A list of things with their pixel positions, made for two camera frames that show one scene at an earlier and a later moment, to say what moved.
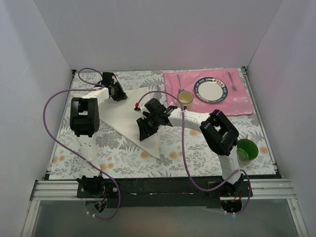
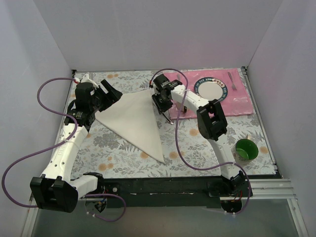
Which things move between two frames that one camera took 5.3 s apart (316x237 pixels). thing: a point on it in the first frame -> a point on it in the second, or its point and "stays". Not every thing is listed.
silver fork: [233, 85] stays
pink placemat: [235, 103] stays
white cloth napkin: [120, 117] stays
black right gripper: [147, 124] -> [161, 103]
